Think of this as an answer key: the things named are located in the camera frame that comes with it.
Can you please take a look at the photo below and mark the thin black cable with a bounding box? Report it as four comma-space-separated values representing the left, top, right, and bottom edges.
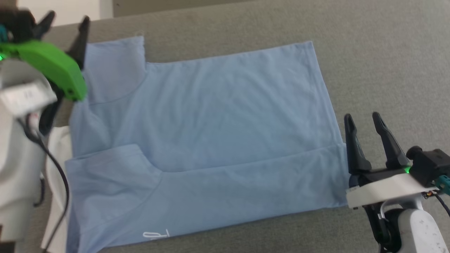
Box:
18, 116, 70, 253
434, 193, 450, 215

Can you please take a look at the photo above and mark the light blue polo shirt white collar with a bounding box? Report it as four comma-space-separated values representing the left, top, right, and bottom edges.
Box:
41, 35, 349, 253

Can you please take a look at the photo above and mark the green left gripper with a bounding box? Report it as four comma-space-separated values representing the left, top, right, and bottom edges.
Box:
0, 11, 91, 102

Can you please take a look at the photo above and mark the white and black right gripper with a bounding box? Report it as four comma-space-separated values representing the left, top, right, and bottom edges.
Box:
343, 112, 439, 210

